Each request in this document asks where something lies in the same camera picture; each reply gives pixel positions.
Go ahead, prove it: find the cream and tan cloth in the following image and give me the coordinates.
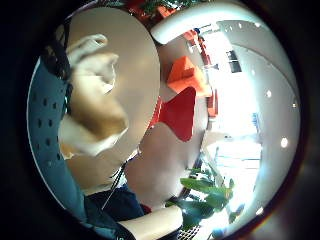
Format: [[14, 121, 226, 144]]
[[58, 33, 130, 158]]

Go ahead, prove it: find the red chair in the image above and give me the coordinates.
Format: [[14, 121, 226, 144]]
[[147, 86, 198, 143]]

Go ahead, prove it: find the row of orange seats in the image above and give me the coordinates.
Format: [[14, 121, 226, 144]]
[[182, 29, 220, 119]]

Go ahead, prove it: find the white curved counter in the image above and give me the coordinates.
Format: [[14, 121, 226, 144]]
[[149, 3, 264, 46]]

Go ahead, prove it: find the the person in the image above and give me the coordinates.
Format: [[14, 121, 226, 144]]
[[83, 185, 155, 240]]

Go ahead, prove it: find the green leafy plant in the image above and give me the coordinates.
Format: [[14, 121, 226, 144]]
[[165, 167, 246, 234]]

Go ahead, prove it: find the thin black cable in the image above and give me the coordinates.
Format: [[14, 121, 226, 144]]
[[101, 159, 129, 211]]

